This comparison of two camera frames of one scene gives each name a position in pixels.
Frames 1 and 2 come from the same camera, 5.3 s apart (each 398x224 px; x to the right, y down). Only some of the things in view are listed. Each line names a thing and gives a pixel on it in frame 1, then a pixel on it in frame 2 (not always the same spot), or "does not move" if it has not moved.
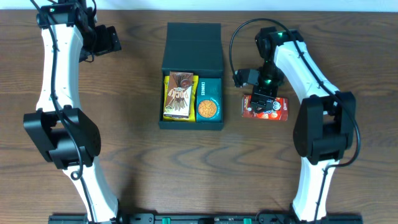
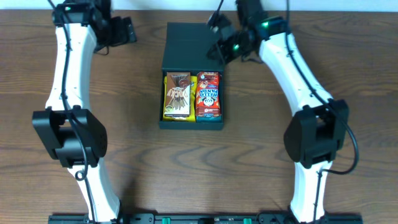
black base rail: (206, 219) does not move
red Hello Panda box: (280, 114) to (208, 94)
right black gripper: (263, 98) to (220, 35)
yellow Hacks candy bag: (192, 111) does not move
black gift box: (196, 48) does not move
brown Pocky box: (178, 94) does not move
